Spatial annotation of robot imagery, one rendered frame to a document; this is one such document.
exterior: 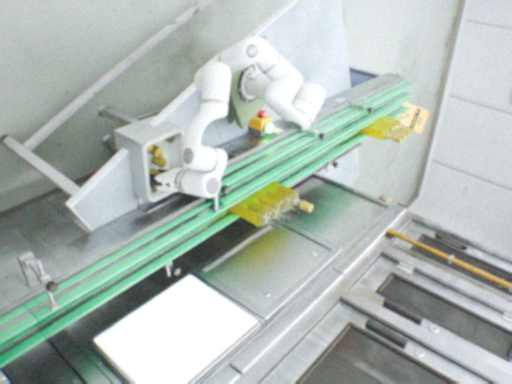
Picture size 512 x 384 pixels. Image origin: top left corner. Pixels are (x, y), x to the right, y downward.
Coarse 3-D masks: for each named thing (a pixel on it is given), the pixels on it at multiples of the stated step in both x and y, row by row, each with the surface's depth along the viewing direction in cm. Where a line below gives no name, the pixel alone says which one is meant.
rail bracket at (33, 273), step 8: (24, 256) 108; (32, 256) 110; (24, 264) 108; (32, 264) 107; (40, 264) 101; (24, 272) 110; (32, 272) 112; (40, 272) 102; (24, 280) 114; (32, 280) 112; (40, 280) 103; (48, 280) 103; (48, 288) 101; (56, 288) 102; (48, 296) 107; (48, 304) 109; (56, 304) 109
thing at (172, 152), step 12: (180, 132) 140; (144, 144) 131; (156, 144) 143; (168, 144) 147; (180, 144) 144; (144, 156) 132; (168, 156) 150; (180, 156) 147; (144, 168) 134; (156, 168) 147; (168, 168) 152; (156, 192) 145; (168, 192) 146
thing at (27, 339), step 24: (336, 144) 220; (312, 168) 197; (216, 216) 162; (192, 240) 149; (144, 264) 138; (96, 288) 127; (120, 288) 128; (72, 312) 118; (24, 336) 110; (48, 336) 111; (0, 360) 103
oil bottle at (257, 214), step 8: (248, 200) 161; (232, 208) 162; (240, 208) 159; (248, 208) 157; (256, 208) 157; (264, 208) 157; (240, 216) 161; (248, 216) 158; (256, 216) 155; (264, 216) 154; (256, 224) 156; (264, 224) 155
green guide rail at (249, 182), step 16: (400, 96) 265; (368, 112) 236; (336, 128) 214; (352, 128) 215; (304, 144) 196; (320, 144) 197; (288, 160) 183; (256, 176) 171; (272, 176) 171; (240, 192) 159
